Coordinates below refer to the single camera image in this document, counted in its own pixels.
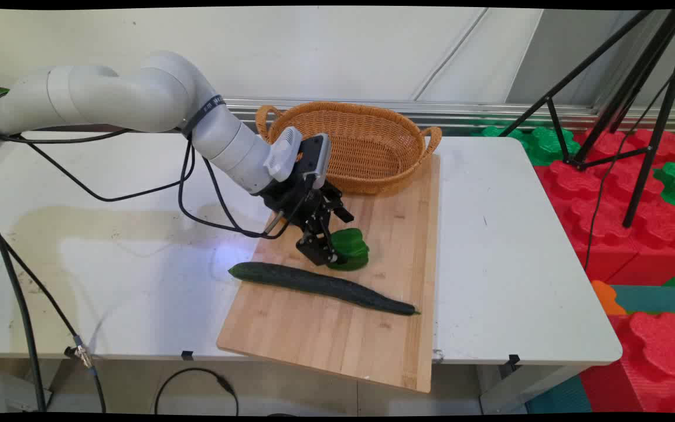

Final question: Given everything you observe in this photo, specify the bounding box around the teal foam mat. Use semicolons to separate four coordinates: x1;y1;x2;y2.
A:
610;285;675;314

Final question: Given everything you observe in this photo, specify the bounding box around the grey box under table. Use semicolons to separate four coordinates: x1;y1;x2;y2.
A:
0;374;52;411

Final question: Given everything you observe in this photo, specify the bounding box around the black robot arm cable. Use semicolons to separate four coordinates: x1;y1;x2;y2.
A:
0;129;315;240

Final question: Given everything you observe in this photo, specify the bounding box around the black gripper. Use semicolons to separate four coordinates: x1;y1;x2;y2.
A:
258;175;354;266

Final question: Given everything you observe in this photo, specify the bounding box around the orange foam piece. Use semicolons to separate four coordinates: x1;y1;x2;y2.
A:
591;280;628;316

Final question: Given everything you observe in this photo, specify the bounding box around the large red foam block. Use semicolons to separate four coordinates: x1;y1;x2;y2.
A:
534;129;675;286

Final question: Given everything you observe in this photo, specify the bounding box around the thick black cable with connector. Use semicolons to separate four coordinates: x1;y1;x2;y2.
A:
0;199;107;414

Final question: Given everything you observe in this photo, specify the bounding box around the long dark green cucumber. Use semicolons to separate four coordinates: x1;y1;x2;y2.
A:
228;262;421;317

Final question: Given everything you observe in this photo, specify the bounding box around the thin black tripod cable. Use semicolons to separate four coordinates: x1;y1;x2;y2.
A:
584;76;672;273

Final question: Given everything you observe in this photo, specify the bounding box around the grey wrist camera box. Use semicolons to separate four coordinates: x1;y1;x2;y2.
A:
296;134;332;189

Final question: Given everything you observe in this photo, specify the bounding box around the white table leg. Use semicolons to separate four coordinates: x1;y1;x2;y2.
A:
478;363;578;414

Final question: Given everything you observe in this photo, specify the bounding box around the aluminium wall rail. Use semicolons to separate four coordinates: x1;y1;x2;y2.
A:
220;97;675;132

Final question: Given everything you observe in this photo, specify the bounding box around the green bell pepper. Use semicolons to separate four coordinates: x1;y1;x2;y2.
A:
326;228;370;271

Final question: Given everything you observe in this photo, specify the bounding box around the wooden cutting board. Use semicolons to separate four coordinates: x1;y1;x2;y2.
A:
216;154;441;394

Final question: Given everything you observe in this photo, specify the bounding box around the woven wicker basket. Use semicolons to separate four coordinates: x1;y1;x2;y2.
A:
255;101;443;196

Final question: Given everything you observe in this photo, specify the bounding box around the black looped floor cable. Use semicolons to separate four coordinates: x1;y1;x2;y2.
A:
154;367;240;417

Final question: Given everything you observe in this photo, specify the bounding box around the black tripod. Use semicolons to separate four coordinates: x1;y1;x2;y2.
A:
499;9;675;229

